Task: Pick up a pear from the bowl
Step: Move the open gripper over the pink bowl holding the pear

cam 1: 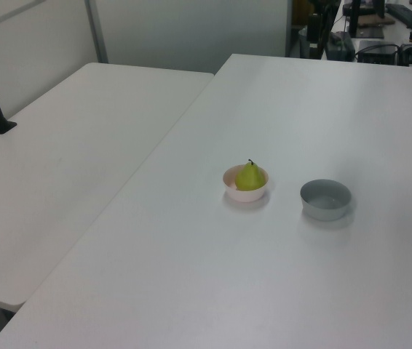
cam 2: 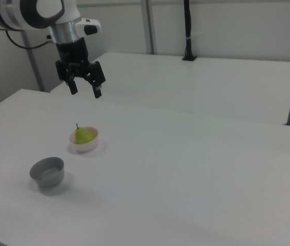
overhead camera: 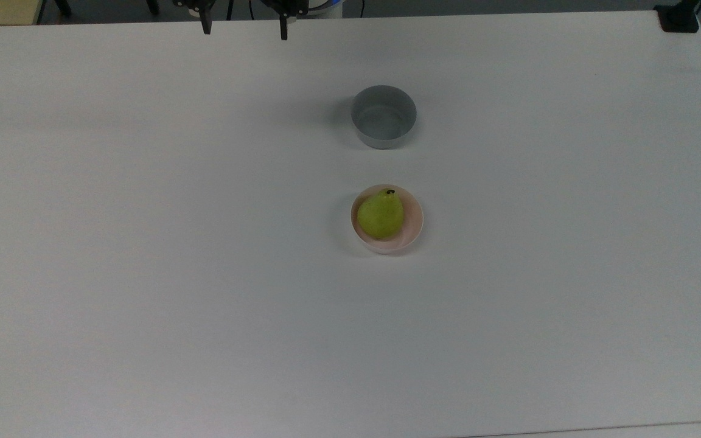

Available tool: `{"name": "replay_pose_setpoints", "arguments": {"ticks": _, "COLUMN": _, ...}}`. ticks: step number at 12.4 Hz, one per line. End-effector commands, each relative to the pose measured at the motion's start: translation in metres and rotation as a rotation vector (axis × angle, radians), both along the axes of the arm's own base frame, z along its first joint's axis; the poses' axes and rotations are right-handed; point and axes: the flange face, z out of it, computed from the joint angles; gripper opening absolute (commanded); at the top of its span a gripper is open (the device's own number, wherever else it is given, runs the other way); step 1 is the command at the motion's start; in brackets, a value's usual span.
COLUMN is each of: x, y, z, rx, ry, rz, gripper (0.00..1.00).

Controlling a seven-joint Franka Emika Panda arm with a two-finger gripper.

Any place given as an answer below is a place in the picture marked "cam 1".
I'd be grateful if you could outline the green pear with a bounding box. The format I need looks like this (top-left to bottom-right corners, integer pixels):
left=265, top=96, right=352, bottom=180
left=234, top=159, right=268, bottom=192

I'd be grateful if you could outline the pink bowl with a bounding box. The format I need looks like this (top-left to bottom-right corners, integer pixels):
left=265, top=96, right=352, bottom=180
left=222, top=164, right=270, bottom=204

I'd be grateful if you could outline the grey bowl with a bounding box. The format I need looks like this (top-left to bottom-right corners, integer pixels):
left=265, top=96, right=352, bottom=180
left=299, top=178, right=352, bottom=222

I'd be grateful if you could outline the white side table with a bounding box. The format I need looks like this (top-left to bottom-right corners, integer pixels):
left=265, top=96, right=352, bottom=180
left=0, top=62, right=216, bottom=308

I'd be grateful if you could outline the dark green box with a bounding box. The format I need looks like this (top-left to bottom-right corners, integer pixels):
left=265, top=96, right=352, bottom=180
left=325, top=31, right=356, bottom=61

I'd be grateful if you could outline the black electronics box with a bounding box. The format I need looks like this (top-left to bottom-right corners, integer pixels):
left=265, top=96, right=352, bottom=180
left=354, top=39, right=400, bottom=66

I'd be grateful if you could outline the black monitor stand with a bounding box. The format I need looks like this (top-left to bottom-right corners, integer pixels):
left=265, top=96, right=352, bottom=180
left=349, top=0, right=386, bottom=39

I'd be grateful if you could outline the black keyboard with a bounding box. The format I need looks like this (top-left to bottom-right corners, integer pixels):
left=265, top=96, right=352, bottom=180
left=387, top=3, right=412, bottom=32

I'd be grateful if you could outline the grey metal partition post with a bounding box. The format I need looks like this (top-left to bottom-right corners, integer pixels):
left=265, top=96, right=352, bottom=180
left=84, top=0, right=109, bottom=65

